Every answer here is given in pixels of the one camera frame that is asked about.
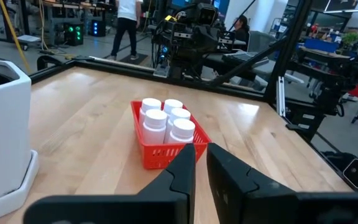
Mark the computer tower blue lights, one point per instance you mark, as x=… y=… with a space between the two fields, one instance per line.
x=98 y=28

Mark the grey office chair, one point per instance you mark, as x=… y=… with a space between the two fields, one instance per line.
x=259 y=42

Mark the red perforated plastic basket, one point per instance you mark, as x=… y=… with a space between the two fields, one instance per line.
x=162 y=155

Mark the black neighbouring robot station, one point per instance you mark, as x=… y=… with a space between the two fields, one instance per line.
x=331 y=84

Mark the standing person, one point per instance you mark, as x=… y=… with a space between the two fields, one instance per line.
x=126 y=28

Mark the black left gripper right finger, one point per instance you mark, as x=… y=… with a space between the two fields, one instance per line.
x=244 y=199

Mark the blue crate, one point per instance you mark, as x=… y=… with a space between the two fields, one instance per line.
x=320 y=45

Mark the silver metal bracket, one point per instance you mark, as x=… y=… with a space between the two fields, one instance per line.
x=281 y=96

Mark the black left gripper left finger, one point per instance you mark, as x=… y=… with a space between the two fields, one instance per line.
x=166 y=202

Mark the white angular planter pot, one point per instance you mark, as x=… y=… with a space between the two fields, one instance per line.
x=2 y=137

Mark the black diagonal frame brace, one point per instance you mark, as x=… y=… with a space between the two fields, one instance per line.
x=250 y=60

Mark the black upright frame post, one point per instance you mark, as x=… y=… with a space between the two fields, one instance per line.
x=287 y=49

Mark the black floor mat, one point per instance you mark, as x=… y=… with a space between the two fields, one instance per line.
x=134 y=59

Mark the flat wheeled cart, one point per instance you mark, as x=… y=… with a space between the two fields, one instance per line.
x=23 y=39

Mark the computer tower green lights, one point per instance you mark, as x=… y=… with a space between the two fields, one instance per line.
x=74 y=33

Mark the seated person with dark hair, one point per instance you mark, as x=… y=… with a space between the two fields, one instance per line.
x=242 y=29

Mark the small green potted plant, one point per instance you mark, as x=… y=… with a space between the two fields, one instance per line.
x=350 y=39

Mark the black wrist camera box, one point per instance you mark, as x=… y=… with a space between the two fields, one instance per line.
x=207 y=14

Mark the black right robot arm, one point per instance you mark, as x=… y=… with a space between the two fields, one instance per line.
x=182 y=59

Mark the white planter saucer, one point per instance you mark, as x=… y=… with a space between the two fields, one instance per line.
x=17 y=193

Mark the yellow slanted pole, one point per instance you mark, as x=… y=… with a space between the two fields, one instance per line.
x=15 y=39

